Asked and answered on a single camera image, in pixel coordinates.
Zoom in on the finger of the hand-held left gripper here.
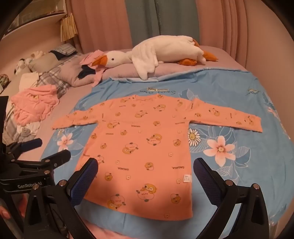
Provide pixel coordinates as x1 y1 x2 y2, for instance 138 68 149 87
39 150 71 182
3 138 43 161

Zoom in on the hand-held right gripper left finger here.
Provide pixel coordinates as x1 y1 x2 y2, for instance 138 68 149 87
23 157 99 239

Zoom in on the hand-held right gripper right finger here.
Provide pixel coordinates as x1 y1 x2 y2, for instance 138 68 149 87
193 157 269 239

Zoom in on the orange duck print shirt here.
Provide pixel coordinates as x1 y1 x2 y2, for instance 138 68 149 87
52 93 263 218

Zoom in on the pile of pink clothes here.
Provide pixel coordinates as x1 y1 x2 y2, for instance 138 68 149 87
11 85 59 126

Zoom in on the person's left hand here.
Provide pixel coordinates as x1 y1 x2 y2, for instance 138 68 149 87
0 206 11 219

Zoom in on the white cloth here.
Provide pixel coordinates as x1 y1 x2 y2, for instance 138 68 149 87
19 72 40 90

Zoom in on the green patterned object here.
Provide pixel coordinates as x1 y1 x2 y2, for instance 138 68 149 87
0 74 11 92

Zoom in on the black and white plush toy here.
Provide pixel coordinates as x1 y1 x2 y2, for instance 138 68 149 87
14 58 31 75

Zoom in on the plaid and grey pillow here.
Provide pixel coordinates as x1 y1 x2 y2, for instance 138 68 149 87
38 54 108 88

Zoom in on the blue floral blanket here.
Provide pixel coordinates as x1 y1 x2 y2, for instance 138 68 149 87
40 67 294 239

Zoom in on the navy garment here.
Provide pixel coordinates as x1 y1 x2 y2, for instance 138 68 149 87
78 65 97 80

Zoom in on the folded plaid cloth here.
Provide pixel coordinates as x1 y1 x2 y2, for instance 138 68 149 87
49 43 78 57

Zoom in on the pink garment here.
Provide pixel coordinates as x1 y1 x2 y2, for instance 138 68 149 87
79 50 108 88

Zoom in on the white shelf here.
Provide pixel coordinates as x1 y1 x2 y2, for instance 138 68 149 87
3 10 69 39

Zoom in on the lilac pillow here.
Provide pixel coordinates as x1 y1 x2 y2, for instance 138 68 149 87
104 48 248 83

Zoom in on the beige hanging fringe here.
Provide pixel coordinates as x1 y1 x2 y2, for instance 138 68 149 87
60 14 78 42

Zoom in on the white goose plush toy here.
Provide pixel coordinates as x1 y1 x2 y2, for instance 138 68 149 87
92 35 219 81

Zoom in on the pink curtain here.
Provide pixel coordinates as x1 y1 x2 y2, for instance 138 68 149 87
69 0 126 54
202 0 294 76

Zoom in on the green curtain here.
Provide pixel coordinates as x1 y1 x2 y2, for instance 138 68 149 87
125 0 205 46

